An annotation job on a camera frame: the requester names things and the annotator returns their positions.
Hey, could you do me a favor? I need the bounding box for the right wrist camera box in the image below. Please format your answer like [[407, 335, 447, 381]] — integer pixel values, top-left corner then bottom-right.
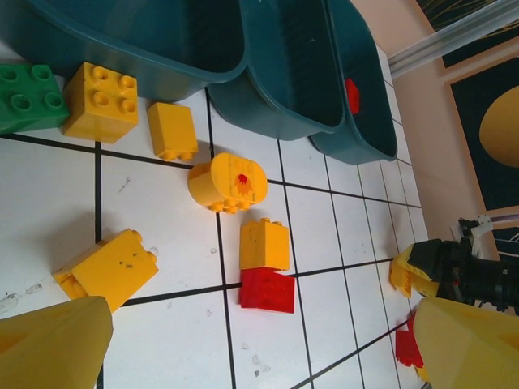
[[450, 214, 496, 260]]

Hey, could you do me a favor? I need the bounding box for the yellow tall lego brick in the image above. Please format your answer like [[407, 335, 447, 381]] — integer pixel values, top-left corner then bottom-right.
[[52, 229, 161, 314]]

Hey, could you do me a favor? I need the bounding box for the green lego brick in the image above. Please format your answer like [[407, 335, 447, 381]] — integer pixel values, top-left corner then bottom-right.
[[0, 63, 71, 135]]

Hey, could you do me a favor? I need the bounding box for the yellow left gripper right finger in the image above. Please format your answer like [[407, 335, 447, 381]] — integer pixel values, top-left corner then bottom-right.
[[413, 298, 519, 389]]

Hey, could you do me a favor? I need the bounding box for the floral wall panel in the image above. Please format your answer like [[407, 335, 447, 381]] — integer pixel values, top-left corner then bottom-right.
[[441, 56, 519, 212], [417, 0, 519, 33]]

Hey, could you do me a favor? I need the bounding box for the small yellow lego brick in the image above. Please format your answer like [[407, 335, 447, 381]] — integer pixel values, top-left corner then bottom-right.
[[146, 101, 199, 163]]

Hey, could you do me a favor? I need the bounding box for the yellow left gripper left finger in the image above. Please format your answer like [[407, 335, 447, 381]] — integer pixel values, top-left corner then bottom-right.
[[0, 295, 114, 389]]

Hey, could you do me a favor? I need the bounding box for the yellow square lego brick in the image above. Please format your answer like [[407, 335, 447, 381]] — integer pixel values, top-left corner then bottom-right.
[[62, 61, 139, 144]]

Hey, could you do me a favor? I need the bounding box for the yellow round flame-print lego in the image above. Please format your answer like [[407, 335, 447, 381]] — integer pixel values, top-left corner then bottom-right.
[[187, 152, 268, 214]]

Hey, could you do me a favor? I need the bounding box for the teal plastic bin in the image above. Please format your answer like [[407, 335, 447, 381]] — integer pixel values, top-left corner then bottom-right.
[[0, 0, 248, 102], [206, 0, 350, 142], [310, 0, 399, 166]]

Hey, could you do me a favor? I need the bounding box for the red lego brick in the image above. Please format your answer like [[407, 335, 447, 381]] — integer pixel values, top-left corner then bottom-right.
[[345, 78, 362, 115], [238, 267, 297, 314], [394, 314, 425, 370]]

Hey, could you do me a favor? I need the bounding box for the aluminium frame post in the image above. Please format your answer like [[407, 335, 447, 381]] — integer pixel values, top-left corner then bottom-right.
[[388, 0, 519, 77]]

